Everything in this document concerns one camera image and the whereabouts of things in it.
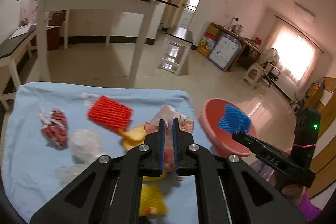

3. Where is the white plastic bag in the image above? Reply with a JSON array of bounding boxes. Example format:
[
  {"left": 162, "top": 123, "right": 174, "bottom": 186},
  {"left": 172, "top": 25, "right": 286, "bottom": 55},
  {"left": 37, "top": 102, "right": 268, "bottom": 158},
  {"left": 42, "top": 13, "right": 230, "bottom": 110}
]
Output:
[{"left": 143, "top": 104, "right": 194, "bottom": 133}]

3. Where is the orange peel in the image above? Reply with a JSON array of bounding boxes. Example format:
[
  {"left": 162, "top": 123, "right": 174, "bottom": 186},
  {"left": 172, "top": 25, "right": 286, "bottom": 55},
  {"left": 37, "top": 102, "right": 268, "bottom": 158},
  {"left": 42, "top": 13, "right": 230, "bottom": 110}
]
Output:
[{"left": 117, "top": 124, "right": 147, "bottom": 152}]

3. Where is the blue foam fruit net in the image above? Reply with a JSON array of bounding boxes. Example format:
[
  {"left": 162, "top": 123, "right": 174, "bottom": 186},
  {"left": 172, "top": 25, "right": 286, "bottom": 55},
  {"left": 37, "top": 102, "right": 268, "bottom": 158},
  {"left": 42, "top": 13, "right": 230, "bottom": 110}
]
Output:
[{"left": 218, "top": 104, "right": 251, "bottom": 135}]

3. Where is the red foam fruit net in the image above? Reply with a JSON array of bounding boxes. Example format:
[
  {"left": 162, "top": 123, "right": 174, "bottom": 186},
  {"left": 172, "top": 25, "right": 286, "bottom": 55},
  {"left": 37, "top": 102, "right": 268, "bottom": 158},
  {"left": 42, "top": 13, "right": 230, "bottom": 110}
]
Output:
[{"left": 87, "top": 96, "right": 133, "bottom": 131}]

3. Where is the yellow foam fruit net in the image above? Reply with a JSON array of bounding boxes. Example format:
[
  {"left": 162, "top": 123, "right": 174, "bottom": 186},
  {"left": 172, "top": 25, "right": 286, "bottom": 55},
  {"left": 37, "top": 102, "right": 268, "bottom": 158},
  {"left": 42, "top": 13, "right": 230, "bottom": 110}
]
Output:
[{"left": 139, "top": 184, "right": 169, "bottom": 217}]

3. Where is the clear plastic film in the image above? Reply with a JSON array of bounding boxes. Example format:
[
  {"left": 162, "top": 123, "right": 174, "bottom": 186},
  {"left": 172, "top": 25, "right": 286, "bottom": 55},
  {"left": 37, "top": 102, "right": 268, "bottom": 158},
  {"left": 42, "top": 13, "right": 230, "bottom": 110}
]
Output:
[{"left": 55, "top": 129, "right": 104, "bottom": 186}]

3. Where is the dark red wrapper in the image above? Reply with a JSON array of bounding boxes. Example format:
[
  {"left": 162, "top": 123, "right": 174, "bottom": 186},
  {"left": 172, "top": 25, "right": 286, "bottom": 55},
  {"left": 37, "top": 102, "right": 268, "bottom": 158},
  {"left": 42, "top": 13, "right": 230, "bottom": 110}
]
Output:
[{"left": 38, "top": 108, "right": 68, "bottom": 148}]

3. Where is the yellow snack wrapper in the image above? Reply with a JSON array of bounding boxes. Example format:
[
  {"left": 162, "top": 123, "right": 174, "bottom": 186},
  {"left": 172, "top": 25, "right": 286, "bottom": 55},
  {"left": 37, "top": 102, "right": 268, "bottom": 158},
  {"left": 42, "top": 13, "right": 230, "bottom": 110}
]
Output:
[{"left": 142, "top": 170, "right": 167, "bottom": 183}]

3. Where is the pink plastic trash bucket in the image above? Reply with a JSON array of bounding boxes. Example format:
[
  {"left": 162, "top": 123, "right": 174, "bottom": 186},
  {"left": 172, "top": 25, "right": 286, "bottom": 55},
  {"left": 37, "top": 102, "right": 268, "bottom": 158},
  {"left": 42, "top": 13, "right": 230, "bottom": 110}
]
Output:
[{"left": 198, "top": 98, "right": 252, "bottom": 157}]

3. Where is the person's right hand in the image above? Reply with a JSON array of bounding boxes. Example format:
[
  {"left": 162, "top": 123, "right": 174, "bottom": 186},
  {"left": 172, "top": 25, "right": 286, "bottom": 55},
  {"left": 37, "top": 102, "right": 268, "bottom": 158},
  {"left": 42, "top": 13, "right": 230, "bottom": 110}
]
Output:
[{"left": 281, "top": 184, "right": 306, "bottom": 206}]

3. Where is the purple plastic stool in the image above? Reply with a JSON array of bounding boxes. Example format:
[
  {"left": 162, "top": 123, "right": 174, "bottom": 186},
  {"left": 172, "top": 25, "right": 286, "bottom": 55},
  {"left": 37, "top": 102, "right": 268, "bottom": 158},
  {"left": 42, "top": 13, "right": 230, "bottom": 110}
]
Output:
[{"left": 249, "top": 160, "right": 274, "bottom": 181}]

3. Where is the white plastic stool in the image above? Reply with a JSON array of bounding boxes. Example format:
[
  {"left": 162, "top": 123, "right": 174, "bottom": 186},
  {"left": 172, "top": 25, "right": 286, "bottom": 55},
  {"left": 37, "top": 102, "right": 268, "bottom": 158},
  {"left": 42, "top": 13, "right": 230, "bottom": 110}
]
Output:
[{"left": 243, "top": 63, "right": 266, "bottom": 88}]

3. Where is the office chair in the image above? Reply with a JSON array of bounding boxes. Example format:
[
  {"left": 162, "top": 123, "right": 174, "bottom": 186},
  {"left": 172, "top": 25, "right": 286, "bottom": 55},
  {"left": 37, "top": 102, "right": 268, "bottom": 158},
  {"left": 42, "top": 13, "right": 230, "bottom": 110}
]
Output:
[{"left": 258, "top": 47, "right": 281, "bottom": 85}]

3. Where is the wooden desk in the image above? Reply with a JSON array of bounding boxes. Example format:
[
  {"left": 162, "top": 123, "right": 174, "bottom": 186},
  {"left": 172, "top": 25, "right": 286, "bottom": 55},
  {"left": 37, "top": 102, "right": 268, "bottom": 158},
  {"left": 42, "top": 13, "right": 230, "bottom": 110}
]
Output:
[{"left": 208, "top": 22, "right": 262, "bottom": 71}]

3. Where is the kids drawing board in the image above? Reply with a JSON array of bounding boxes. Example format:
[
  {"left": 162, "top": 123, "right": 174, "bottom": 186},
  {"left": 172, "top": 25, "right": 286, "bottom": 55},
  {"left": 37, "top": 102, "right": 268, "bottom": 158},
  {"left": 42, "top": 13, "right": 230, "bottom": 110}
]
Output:
[{"left": 208, "top": 33, "right": 242, "bottom": 70}]

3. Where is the white stool dark top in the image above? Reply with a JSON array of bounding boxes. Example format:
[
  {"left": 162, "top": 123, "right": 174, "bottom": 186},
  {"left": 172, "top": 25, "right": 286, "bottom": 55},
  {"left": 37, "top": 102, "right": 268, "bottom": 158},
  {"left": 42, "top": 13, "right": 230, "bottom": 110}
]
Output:
[{"left": 156, "top": 26, "right": 194, "bottom": 76}]

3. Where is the colourful cardboard box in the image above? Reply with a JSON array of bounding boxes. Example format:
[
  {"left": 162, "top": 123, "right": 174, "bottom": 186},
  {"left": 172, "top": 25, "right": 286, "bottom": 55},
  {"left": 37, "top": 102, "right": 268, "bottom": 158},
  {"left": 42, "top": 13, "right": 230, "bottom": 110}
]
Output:
[{"left": 196, "top": 32, "right": 217, "bottom": 58}]

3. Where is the light blue table cloth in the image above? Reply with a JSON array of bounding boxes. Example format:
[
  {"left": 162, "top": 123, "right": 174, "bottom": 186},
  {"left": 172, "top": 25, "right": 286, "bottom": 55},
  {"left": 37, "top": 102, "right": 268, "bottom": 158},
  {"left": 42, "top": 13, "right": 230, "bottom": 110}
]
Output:
[{"left": 1, "top": 82, "right": 195, "bottom": 221}]

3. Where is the white table glass top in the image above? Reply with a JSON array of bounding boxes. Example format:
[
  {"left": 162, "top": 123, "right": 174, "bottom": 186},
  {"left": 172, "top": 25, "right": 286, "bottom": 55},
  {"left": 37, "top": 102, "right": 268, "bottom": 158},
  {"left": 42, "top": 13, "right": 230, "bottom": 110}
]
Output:
[{"left": 18, "top": 0, "right": 177, "bottom": 88}]

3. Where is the white bench dark top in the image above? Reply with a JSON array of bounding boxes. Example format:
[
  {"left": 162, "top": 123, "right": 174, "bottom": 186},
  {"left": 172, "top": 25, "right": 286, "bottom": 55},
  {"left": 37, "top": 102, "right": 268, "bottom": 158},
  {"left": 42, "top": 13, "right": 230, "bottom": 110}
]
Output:
[{"left": 0, "top": 25, "right": 39, "bottom": 111}]

